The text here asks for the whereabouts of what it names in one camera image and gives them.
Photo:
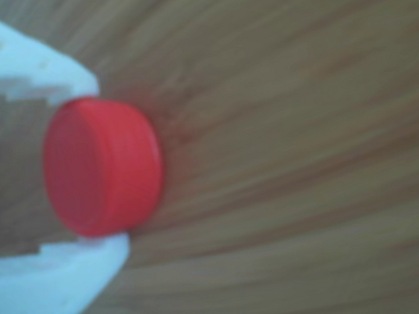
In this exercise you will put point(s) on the red bottle cap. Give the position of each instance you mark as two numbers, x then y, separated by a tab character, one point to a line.
100	165

